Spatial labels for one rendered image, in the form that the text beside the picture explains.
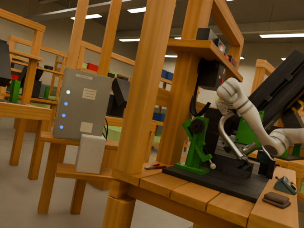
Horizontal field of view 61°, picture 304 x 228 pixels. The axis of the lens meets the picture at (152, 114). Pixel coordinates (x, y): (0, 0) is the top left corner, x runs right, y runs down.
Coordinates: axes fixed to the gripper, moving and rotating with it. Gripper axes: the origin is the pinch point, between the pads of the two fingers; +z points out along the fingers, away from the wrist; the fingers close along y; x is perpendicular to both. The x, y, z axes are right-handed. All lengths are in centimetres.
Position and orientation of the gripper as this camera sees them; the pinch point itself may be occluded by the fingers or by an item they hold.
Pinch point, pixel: (235, 110)
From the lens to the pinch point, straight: 149.2
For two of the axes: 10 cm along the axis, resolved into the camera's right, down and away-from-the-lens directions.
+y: -3.9, -8.1, 4.4
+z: 3.8, 2.9, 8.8
